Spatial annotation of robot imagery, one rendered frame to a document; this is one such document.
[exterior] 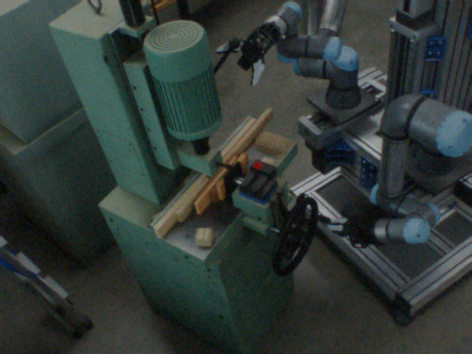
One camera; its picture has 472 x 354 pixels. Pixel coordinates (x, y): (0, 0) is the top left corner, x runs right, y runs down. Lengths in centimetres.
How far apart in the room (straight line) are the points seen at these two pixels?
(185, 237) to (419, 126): 80
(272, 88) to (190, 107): 225
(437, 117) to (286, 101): 226
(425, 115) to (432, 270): 116
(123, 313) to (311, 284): 95
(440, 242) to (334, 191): 57
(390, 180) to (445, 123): 33
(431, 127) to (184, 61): 66
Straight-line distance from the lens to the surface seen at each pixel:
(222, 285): 183
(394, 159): 157
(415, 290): 235
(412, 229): 160
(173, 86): 143
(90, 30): 155
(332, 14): 181
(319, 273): 263
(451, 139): 138
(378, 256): 243
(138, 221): 192
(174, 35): 144
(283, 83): 373
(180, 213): 171
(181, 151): 172
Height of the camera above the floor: 222
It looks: 46 degrees down
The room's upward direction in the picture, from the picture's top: 11 degrees counter-clockwise
